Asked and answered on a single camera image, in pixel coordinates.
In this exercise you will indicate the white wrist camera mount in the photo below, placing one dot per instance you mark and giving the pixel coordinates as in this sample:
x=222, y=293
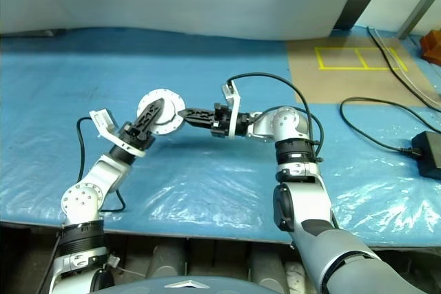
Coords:
x=235, y=101
x=103, y=122

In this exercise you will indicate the black power adapter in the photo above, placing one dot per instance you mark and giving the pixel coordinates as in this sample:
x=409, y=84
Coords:
x=429, y=156

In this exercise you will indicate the silver motor stator housing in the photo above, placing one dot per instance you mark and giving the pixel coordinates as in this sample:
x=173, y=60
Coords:
x=170, y=111

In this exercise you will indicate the orange wooden block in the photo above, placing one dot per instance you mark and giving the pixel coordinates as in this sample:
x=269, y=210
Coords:
x=432, y=49

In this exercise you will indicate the clear plastic tube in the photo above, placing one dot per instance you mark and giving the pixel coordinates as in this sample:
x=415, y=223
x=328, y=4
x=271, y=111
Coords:
x=410, y=78

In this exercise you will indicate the brown cardboard mat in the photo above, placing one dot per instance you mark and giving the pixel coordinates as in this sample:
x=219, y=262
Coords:
x=317, y=84

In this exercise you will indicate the grey aluminium post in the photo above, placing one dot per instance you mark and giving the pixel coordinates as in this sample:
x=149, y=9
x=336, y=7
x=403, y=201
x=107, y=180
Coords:
x=420, y=8

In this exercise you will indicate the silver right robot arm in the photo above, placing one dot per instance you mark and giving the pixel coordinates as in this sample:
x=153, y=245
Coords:
x=310, y=211

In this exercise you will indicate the grey robot torso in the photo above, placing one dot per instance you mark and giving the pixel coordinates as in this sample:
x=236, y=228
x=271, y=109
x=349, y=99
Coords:
x=193, y=285

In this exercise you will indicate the small white connector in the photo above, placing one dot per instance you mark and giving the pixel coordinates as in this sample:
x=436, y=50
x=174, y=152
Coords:
x=114, y=261

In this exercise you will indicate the blue plastic table sheet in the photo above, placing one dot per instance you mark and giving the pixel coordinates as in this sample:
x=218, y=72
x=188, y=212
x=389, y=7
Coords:
x=206, y=177

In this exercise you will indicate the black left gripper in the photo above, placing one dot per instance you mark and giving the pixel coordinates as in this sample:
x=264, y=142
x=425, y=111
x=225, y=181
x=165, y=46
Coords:
x=136, y=139

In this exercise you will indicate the grey cylinder under table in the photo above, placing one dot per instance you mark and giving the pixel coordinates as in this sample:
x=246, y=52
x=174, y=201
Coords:
x=169, y=261
x=267, y=266

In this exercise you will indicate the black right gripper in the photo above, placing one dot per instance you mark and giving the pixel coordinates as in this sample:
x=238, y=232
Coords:
x=222, y=122

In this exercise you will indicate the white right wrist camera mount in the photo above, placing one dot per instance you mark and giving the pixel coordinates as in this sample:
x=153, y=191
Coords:
x=235, y=101

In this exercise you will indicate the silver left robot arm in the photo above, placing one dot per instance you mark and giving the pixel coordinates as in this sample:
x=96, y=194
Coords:
x=82, y=201

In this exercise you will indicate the white wrapped cylinder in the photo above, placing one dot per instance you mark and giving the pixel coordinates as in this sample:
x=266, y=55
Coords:
x=294, y=276

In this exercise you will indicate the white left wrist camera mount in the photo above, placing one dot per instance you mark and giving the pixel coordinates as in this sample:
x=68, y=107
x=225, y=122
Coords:
x=103, y=122

